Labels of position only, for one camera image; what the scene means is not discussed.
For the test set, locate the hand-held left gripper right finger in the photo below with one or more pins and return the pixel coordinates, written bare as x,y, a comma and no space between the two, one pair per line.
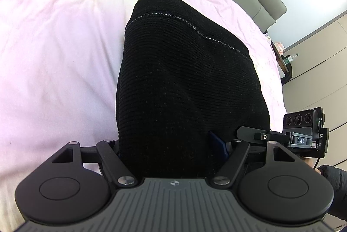
218,145

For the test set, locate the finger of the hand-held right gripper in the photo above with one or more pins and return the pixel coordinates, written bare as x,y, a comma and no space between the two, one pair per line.
260,135

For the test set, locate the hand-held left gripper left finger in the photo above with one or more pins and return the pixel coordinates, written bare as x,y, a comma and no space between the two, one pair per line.
109,158

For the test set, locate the black knit pants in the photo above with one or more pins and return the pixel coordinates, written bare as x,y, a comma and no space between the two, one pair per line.
187,91

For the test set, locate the person's right forearm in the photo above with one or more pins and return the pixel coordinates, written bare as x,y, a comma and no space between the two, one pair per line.
336,188

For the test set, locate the person's right hand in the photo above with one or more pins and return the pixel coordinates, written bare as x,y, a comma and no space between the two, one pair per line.
307,161

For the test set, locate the grey wardrobe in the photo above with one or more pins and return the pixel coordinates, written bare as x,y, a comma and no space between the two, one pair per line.
317,69

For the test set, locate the dark wooden nightstand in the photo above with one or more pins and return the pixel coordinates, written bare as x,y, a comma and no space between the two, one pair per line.
284,69

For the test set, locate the green plastic bottle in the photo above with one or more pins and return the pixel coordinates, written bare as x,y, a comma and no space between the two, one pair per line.
290,58

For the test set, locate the pink duvet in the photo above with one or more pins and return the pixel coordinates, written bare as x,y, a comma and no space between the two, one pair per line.
59,53

